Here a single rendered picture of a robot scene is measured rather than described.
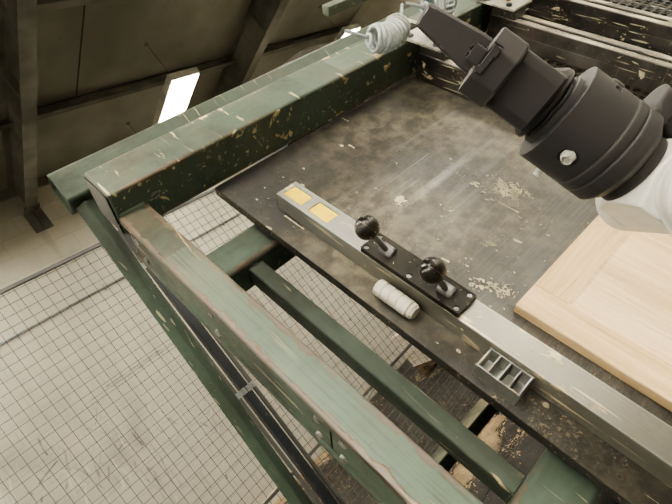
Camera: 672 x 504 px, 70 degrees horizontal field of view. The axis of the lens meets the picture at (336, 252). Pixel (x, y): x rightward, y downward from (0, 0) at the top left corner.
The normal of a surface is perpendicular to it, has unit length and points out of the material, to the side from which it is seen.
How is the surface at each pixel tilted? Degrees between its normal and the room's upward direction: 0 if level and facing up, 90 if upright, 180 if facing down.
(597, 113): 94
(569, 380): 58
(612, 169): 102
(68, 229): 90
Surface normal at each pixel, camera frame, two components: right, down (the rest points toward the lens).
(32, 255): 0.48, -0.41
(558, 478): -0.04, -0.68
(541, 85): -0.28, 0.40
